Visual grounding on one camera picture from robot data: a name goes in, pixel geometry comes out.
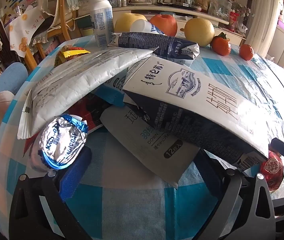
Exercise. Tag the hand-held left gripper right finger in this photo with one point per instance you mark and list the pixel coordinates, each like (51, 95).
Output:
(231, 200)

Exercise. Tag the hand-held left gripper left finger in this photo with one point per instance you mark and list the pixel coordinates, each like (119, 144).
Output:
(74, 170)

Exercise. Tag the round red snack packet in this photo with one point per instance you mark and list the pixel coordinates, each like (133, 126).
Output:
(271, 172)

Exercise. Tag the white wipes packet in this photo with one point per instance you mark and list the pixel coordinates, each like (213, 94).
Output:
(152, 152)

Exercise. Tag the white bubble mailer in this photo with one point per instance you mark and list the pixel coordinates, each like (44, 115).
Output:
(82, 80)

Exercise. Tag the white navy milk carton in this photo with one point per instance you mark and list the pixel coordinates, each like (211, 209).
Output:
(194, 100)

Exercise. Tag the yellow red snack bag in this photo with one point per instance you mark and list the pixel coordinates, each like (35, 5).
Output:
(68, 52)

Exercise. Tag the crushed navy milk carton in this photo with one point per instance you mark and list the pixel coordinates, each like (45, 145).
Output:
(152, 43)

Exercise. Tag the blue checkered tablecloth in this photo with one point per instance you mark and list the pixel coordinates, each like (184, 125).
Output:
(122, 205)

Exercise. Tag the orange tangerine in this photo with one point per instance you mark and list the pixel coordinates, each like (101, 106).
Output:
(221, 45)
(246, 52)

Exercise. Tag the blue cushion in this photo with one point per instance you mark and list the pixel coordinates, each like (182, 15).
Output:
(9, 80)

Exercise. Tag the orange print table cover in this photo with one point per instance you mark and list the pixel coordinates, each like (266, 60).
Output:
(24, 37)

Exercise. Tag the yellow pear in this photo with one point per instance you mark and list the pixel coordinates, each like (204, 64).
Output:
(199, 31)
(127, 22)

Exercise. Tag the teal storage box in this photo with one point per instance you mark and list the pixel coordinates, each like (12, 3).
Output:
(84, 23)

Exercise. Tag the dark wooden chair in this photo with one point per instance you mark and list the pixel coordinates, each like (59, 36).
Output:
(3, 37)

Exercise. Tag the tall white plastic bottle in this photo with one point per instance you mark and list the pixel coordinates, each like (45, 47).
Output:
(102, 20)

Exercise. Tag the clear gift bag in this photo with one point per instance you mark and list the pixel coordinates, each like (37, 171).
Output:
(219, 7)

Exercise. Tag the wooden chair with lace cover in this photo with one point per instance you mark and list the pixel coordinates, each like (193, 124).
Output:
(65, 10)

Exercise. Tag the red apple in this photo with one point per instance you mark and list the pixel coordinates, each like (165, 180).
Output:
(165, 23)

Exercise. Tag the cream television cabinet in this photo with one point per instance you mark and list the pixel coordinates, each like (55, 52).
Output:
(142, 8)

